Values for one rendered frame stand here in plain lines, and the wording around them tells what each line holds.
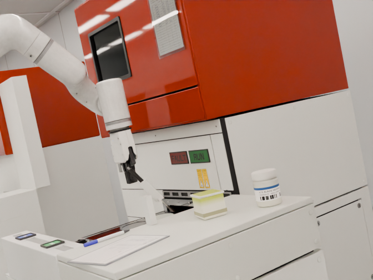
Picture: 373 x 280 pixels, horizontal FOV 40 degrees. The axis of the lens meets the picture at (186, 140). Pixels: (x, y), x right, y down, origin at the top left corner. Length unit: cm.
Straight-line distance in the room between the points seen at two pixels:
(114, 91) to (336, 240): 103
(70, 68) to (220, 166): 59
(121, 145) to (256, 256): 55
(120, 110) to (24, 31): 36
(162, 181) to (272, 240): 81
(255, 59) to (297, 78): 21
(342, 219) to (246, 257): 86
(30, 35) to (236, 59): 68
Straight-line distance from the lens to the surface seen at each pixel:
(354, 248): 217
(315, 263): 148
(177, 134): 190
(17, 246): 176
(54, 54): 157
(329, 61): 212
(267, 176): 140
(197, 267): 122
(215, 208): 141
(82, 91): 168
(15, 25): 157
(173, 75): 177
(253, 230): 132
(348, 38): 315
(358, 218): 219
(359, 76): 313
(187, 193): 194
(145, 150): 213
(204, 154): 178
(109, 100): 161
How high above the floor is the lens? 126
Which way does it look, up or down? 3 degrees down
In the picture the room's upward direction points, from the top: 12 degrees counter-clockwise
